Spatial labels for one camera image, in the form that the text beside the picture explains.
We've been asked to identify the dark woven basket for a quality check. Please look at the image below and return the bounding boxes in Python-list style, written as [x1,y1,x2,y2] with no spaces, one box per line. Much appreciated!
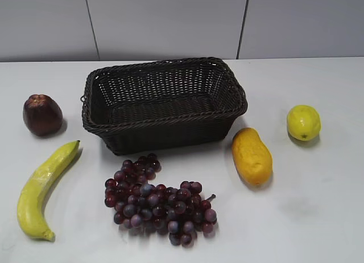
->
[81,57,248,156]

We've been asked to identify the dark red apple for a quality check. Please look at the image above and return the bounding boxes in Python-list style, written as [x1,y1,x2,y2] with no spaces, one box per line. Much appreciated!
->
[23,94,63,137]

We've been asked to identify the orange yellow mango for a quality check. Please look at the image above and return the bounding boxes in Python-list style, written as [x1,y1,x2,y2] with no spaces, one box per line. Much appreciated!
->
[231,127,273,187]

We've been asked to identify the yellow banana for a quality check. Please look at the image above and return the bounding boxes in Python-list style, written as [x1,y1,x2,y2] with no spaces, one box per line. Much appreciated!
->
[16,140,80,242]

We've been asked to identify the yellow lemon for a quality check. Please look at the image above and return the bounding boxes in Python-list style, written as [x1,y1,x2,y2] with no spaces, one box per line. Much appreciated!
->
[287,105,321,141]

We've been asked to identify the purple grape bunch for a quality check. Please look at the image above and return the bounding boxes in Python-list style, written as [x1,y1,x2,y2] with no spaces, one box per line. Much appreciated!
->
[104,153,217,247]

